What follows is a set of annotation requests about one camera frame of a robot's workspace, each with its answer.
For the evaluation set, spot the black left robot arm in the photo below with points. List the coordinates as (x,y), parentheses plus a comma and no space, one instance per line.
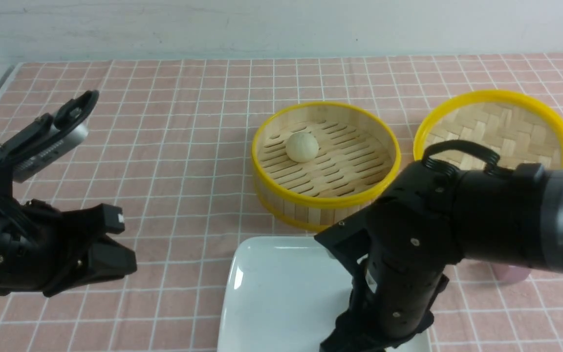
(63,250)

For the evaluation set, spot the cream steamed bun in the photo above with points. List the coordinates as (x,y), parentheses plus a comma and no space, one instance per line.
(302,147)

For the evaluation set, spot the pink cube block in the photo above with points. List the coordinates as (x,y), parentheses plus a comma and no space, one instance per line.
(510,274)

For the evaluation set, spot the pink checkered tablecloth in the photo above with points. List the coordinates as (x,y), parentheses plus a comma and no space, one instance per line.
(169,142)

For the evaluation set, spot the white square plate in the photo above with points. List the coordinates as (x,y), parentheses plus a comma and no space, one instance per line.
(284,295)

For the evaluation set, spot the yellow-rimmed bamboo steamer basket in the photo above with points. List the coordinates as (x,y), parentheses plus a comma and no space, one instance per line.
(359,156)

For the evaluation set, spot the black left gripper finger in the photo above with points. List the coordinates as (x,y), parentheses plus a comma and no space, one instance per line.
(105,260)
(104,221)

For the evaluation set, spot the yellow-rimmed woven steamer lid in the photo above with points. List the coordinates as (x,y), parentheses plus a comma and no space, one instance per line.
(516,126)

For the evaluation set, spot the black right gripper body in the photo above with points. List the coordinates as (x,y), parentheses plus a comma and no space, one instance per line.
(394,279)

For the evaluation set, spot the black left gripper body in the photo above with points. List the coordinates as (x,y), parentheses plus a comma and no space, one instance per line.
(56,260)

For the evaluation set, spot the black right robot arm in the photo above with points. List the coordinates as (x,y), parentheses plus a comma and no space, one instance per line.
(432,216)

